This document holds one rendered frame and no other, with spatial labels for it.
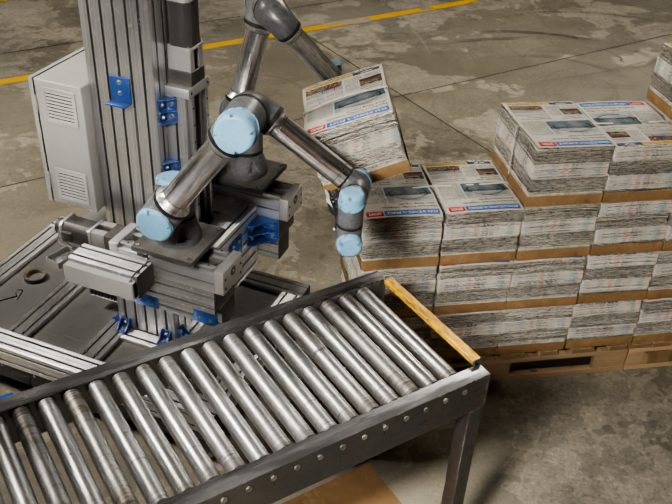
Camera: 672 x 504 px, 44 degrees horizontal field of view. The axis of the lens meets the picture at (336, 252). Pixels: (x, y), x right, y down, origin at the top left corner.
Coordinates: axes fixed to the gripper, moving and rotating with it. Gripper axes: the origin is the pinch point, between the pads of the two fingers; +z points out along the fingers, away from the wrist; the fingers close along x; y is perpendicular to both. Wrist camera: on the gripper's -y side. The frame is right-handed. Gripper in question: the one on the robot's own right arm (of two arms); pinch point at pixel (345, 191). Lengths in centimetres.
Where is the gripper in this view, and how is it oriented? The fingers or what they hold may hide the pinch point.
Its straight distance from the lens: 271.3
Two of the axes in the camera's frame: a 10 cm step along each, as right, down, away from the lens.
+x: -9.5, 2.8, 1.4
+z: -0.5, -5.7, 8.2
